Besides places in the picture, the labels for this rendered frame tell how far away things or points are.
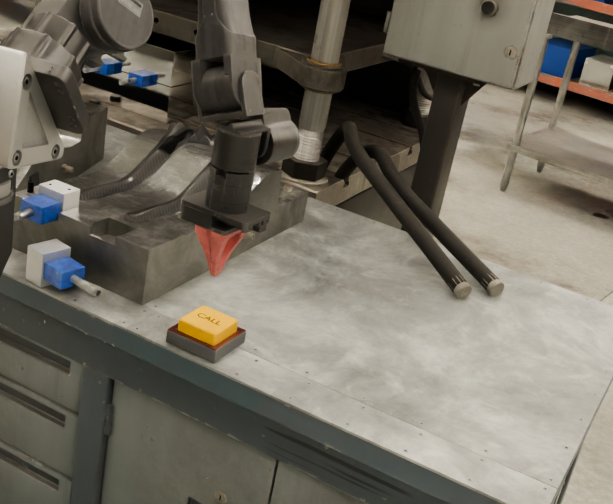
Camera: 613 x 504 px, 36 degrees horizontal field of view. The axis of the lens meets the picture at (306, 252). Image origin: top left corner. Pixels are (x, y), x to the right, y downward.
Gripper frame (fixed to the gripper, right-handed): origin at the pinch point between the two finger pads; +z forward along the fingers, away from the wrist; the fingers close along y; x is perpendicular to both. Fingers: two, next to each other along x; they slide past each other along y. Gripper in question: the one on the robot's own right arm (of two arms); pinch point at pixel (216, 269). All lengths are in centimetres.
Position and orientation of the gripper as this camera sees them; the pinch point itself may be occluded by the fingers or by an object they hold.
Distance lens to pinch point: 125.0
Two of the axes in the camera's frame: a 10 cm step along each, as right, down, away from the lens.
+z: -1.9, 9.1, 3.8
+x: -4.8, 2.5, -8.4
